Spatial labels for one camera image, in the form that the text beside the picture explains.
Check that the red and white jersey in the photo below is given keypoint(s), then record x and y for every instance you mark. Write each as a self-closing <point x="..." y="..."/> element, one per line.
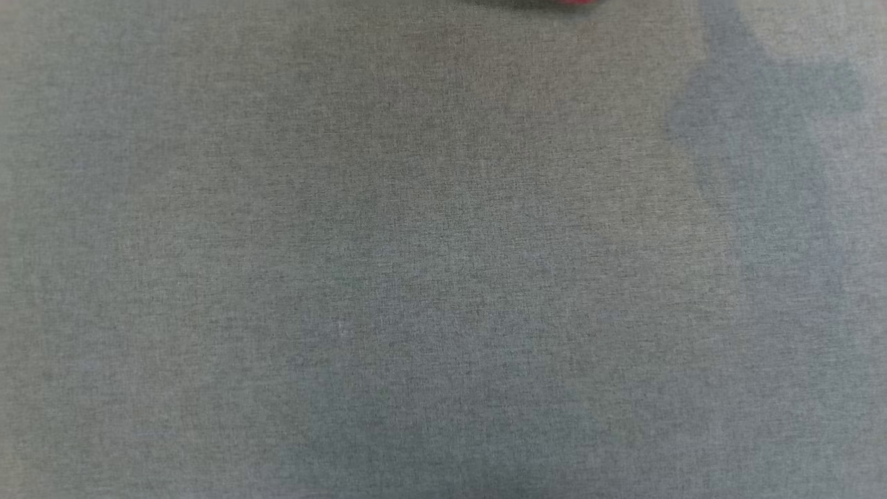
<point x="575" y="2"/>

